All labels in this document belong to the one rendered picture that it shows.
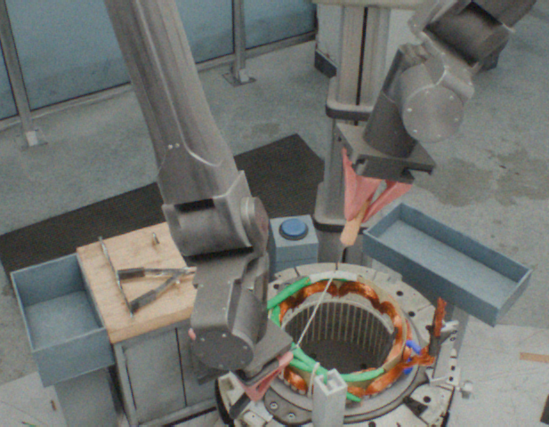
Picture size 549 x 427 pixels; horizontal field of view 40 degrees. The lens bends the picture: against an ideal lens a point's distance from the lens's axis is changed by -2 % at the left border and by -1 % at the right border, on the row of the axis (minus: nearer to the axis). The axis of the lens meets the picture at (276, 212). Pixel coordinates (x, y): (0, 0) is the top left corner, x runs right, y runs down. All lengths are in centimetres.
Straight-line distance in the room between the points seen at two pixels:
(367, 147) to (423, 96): 12
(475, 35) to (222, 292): 34
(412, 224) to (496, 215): 168
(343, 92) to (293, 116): 205
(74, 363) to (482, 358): 74
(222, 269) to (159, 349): 48
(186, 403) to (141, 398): 9
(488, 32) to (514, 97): 291
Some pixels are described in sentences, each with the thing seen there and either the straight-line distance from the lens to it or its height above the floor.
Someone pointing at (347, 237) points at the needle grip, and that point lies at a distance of 87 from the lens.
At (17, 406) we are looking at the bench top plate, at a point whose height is 78.
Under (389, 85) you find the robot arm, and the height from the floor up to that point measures 149.
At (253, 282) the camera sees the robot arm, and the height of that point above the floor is 137.
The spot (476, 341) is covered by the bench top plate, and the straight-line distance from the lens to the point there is 149.
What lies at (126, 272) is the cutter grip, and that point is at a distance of 114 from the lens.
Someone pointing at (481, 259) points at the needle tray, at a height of 103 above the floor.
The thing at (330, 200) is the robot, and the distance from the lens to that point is 144.
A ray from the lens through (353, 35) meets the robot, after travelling 125.
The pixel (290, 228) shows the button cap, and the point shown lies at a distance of 126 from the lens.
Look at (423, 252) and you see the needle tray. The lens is 127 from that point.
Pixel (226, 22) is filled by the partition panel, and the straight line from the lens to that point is 346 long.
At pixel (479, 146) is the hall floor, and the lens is 331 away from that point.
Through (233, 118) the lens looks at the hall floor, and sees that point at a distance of 335.
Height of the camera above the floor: 190
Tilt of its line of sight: 42 degrees down
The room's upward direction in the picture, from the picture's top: 1 degrees clockwise
